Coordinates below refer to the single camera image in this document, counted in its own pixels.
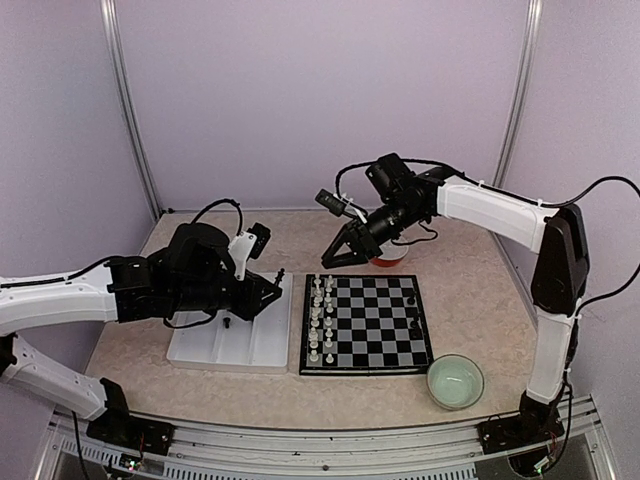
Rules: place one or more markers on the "black bishop piece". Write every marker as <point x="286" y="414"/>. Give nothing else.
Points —
<point x="279" y="277"/>

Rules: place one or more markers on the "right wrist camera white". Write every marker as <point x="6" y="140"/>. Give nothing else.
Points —
<point x="340" y="205"/>

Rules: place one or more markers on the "red white bowl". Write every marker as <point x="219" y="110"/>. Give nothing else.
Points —
<point x="392" y="253"/>

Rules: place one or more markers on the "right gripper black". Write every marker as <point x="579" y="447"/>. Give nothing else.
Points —
<point x="368" y="243"/>

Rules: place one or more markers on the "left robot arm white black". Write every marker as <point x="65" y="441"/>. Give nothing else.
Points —
<point x="200" y="270"/>

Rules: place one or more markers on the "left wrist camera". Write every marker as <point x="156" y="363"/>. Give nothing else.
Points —
<point x="248" y="245"/>

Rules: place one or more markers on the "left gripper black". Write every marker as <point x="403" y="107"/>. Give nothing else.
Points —
<point x="249" y="304"/>

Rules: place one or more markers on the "black white chessboard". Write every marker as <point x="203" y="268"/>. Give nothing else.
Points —
<point x="371" y="327"/>

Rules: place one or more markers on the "aluminium frame post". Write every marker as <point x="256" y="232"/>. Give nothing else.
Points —
<point x="519" y="96"/>
<point x="118" y="62"/>

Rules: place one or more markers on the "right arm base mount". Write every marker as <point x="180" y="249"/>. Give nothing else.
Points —
<point x="525" y="428"/>

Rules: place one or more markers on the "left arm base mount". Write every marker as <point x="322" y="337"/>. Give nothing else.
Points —
<point x="132" y="432"/>

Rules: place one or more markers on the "white plastic compartment tray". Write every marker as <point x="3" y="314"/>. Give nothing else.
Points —
<point x="260" y="346"/>

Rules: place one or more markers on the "green glass bowl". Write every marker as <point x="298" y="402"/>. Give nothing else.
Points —
<point x="455" y="382"/>

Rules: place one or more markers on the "left aluminium frame post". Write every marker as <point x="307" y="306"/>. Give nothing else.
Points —
<point x="118" y="62"/>

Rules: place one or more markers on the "front aluminium rail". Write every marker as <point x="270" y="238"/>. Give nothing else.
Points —
<point x="451" y="450"/>

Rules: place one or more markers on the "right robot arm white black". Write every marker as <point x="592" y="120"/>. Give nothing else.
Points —
<point x="413" y="191"/>

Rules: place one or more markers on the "right aluminium frame post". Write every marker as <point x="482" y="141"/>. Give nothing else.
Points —
<point x="519" y="96"/>

